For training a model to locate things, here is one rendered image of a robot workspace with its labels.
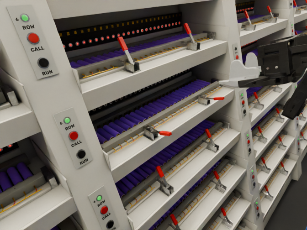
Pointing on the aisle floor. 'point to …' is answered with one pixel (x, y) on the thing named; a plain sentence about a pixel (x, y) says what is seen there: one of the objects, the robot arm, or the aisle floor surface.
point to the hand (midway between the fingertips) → (231, 80)
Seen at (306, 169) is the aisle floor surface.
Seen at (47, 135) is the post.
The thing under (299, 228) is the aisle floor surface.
